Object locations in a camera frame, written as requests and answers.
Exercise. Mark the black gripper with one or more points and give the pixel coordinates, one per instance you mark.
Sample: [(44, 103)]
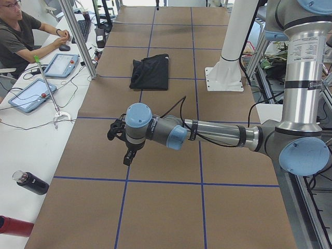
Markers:
[(132, 146)]

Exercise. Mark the black printed t-shirt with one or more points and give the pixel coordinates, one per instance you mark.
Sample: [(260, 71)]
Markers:
[(151, 73)]

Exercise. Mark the reacher grabber stick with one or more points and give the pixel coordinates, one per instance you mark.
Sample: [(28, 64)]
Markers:
[(59, 113)]

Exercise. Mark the black water bottle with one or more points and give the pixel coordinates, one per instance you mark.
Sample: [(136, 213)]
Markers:
[(30, 182)]

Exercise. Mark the far teach pendant tablet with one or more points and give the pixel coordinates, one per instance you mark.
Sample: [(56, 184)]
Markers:
[(62, 65)]

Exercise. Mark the teach pendant tablet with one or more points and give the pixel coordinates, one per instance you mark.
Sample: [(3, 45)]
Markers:
[(62, 65), (31, 97)]

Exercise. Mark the near teach pendant tablet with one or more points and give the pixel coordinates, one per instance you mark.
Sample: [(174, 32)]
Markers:
[(31, 97)]

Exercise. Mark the black box with label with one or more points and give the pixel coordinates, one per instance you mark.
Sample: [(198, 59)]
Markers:
[(100, 38)]

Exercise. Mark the black computer mouse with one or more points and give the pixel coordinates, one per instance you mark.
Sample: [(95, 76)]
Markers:
[(64, 48)]

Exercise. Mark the black keyboard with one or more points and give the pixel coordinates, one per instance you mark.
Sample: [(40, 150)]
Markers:
[(84, 26)]

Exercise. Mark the white plastic chair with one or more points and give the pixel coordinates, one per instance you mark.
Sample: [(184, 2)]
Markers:
[(269, 112)]

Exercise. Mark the red water bottle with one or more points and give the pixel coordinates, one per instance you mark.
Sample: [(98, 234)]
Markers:
[(15, 227)]

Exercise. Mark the seated person in green shirt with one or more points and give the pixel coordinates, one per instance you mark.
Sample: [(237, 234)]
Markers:
[(17, 40)]

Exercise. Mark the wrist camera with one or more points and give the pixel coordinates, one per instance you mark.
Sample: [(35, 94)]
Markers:
[(117, 129)]

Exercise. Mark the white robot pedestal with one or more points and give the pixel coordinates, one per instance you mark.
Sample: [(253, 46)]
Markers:
[(226, 73)]

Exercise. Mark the aluminium frame post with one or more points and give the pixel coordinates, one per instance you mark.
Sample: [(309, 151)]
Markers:
[(80, 42)]

